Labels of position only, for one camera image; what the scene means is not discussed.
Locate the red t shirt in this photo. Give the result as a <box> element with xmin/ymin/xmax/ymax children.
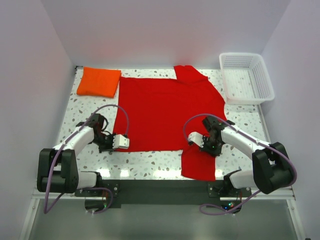
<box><xmin>113</xmin><ymin>65</ymin><xmax>226</xmax><ymax>181</ymax></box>

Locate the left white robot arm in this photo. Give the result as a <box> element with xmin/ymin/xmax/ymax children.
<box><xmin>36</xmin><ymin>113</ymin><xmax>115</xmax><ymax>196</ymax></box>

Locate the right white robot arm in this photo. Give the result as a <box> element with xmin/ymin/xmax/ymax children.
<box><xmin>188</xmin><ymin>115</ymin><xmax>297</xmax><ymax>197</ymax></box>

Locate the folded orange t shirt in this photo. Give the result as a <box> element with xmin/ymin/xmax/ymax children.
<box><xmin>76</xmin><ymin>66</ymin><xmax>122</xmax><ymax>98</ymax></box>

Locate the white plastic basket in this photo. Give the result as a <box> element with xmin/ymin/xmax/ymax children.
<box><xmin>219</xmin><ymin>52</ymin><xmax>275</xmax><ymax>105</ymax></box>

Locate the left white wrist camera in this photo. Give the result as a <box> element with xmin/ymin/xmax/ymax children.
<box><xmin>112</xmin><ymin>134</ymin><xmax>130</xmax><ymax>149</ymax></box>

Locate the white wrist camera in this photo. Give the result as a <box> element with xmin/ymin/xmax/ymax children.
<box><xmin>112</xmin><ymin>134</ymin><xmax>130</xmax><ymax>149</ymax></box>
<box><xmin>187</xmin><ymin>131</ymin><xmax>205</xmax><ymax>148</ymax></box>

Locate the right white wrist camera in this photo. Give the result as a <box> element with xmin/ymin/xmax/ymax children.
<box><xmin>187</xmin><ymin>131</ymin><xmax>205</xmax><ymax>148</ymax></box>

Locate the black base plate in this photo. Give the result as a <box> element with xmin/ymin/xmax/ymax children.
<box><xmin>74</xmin><ymin>178</ymin><xmax>253</xmax><ymax>210</ymax></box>

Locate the aluminium rail frame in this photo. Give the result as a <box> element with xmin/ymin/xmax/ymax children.
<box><xmin>20</xmin><ymin>188</ymin><xmax>307</xmax><ymax>240</ymax></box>

